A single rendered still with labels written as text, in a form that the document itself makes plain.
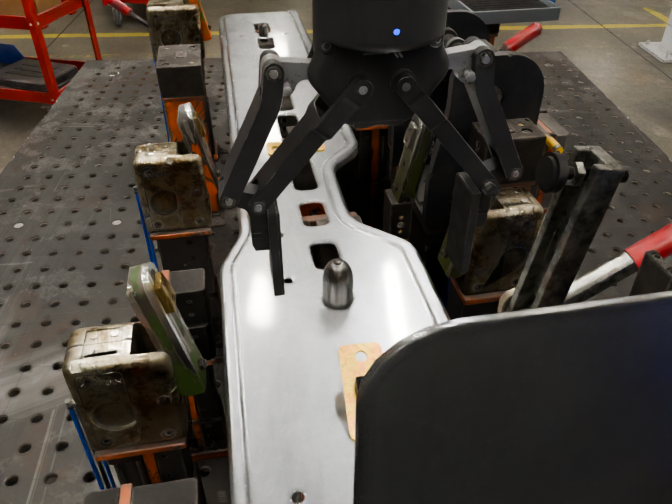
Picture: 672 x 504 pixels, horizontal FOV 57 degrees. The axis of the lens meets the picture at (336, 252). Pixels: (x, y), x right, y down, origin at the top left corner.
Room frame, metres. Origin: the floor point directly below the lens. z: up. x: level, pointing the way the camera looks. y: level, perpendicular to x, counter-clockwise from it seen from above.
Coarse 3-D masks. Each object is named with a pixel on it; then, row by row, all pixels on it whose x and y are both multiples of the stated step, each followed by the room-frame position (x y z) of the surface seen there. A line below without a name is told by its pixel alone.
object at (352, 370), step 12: (348, 348) 0.38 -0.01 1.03; (360, 348) 0.38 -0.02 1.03; (372, 348) 0.38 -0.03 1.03; (348, 360) 0.37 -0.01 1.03; (372, 360) 0.37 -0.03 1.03; (348, 372) 0.36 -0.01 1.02; (360, 372) 0.36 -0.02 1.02; (348, 384) 0.35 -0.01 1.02; (348, 396) 0.34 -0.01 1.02; (348, 408) 0.33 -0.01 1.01; (348, 420) 0.32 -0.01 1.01
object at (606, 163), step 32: (544, 160) 0.38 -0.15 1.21; (576, 160) 0.40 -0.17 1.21; (608, 160) 0.38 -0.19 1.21; (544, 192) 0.38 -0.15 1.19; (576, 192) 0.39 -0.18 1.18; (608, 192) 0.37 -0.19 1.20; (544, 224) 0.40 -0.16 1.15; (576, 224) 0.37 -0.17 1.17; (544, 256) 0.39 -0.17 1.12; (576, 256) 0.37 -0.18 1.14; (544, 288) 0.37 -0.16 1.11
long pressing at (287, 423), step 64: (256, 64) 1.16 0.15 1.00; (320, 192) 0.69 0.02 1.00; (256, 256) 0.55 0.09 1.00; (384, 256) 0.55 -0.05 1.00; (256, 320) 0.45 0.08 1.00; (320, 320) 0.45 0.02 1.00; (384, 320) 0.45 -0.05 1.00; (448, 320) 0.44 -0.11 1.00; (256, 384) 0.37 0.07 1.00; (320, 384) 0.37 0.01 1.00; (256, 448) 0.30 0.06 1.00; (320, 448) 0.30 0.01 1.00
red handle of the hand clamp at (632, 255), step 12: (660, 228) 0.41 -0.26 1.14; (648, 240) 0.40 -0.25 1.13; (660, 240) 0.40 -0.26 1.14; (624, 252) 0.40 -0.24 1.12; (636, 252) 0.39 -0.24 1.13; (660, 252) 0.39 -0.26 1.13; (612, 264) 0.39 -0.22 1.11; (624, 264) 0.39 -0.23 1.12; (636, 264) 0.39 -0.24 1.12; (588, 276) 0.39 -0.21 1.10; (600, 276) 0.39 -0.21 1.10; (612, 276) 0.39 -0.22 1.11; (624, 276) 0.39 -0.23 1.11; (576, 288) 0.39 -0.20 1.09; (588, 288) 0.38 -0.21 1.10; (600, 288) 0.38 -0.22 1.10; (564, 300) 0.38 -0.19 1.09; (576, 300) 0.38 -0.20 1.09
